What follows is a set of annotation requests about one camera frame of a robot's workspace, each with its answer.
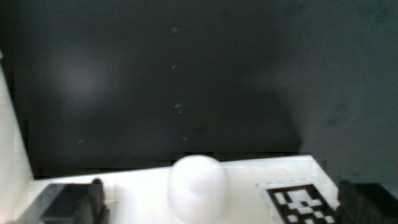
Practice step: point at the white drawer cabinet box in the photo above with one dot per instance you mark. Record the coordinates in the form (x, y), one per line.
(15, 167)

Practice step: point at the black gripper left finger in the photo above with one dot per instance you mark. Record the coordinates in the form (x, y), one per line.
(68, 204)

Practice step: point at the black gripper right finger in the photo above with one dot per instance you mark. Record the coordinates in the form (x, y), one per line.
(368, 204)

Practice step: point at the white drawer with knob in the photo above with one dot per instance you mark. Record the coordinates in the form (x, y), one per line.
(264, 191)

